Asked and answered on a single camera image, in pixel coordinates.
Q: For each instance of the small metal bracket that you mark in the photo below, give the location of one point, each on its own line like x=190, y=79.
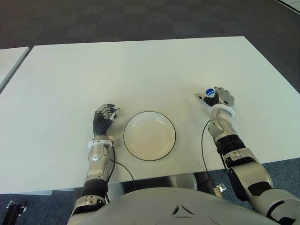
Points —
x=220, y=188

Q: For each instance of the white round bin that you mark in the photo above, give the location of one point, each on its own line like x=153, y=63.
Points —
x=185, y=181

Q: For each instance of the grey robot torso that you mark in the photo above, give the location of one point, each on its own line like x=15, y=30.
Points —
x=164, y=206

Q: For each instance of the small blue object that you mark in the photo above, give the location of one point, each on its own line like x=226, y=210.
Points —
x=209, y=91

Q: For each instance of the right robot hand black silver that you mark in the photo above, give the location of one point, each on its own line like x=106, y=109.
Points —
x=222, y=97

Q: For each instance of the right robot arm silver black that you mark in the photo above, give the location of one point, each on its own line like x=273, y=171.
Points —
x=243, y=161

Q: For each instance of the black wheeled stand base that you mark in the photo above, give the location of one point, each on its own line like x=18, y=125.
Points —
x=15, y=211

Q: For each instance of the left robot arm silver black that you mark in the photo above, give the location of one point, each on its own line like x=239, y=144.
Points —
x=97, y=161

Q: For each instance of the left robot hand black silver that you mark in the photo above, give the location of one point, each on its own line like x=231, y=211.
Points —
x=102, y=122

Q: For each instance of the neighbouring white table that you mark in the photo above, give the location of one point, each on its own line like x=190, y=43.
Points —
x=10, y=61

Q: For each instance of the white plate with black rim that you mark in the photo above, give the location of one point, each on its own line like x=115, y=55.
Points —
x=150, y=136

